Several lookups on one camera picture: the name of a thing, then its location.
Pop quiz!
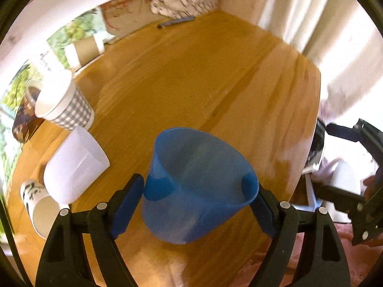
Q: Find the blue plastic cup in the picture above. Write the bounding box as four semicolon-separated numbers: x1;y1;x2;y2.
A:
142;128;259;244

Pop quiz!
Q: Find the white panda paper cup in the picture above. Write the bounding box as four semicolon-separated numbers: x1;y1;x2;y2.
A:
20;179;68;239

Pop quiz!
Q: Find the white plastic cup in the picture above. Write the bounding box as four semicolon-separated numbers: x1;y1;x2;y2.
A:
44;126;110;204

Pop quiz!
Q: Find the dark patterned paper cup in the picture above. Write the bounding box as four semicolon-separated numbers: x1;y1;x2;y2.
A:
12;86;44;143

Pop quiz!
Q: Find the grey checkered paper cup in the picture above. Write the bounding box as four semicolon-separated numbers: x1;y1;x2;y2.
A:
34;73;95;130

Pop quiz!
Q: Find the brown sleeve paper cup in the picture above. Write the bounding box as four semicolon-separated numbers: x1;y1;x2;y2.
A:
64;34;105;71

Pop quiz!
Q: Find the right hand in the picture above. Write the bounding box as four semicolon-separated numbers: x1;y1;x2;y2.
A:
363;175;382;199

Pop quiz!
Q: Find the grape picture poster strip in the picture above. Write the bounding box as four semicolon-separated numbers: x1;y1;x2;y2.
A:
1;6;106;192

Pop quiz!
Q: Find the black pen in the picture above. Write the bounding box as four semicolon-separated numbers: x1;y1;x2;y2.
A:
157;16;195;29

